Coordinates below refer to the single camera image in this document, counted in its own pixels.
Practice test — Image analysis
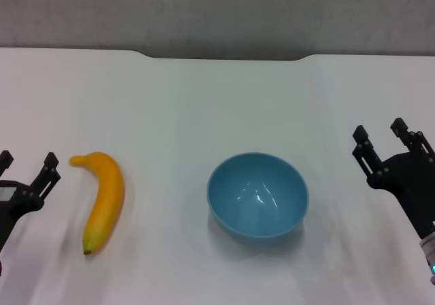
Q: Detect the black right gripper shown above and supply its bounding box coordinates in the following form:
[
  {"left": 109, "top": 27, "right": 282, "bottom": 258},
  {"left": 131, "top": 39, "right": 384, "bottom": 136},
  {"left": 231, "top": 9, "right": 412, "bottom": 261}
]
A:
[{"left": 352, "top": 118, "right": 435, "bottom": 240}]

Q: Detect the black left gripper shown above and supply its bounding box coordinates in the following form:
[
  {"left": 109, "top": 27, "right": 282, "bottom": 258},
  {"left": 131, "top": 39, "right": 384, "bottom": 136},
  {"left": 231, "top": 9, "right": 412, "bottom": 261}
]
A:
[{"left": 0, "top": 150, "right": 61, "bottom": 250}]

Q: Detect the yellow banana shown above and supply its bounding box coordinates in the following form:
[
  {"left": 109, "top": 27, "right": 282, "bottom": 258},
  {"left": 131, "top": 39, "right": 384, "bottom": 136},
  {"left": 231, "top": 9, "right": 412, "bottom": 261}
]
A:
[{"left": 69, "top": 151, "right": 126, "bottom": 256}]

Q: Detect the blue bowl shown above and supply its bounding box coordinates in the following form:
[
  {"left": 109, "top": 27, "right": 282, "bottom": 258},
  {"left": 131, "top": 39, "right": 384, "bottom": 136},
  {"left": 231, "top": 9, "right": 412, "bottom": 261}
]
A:
[{"left": 206, "top": 152, "right": 310, "bottom": 247}]

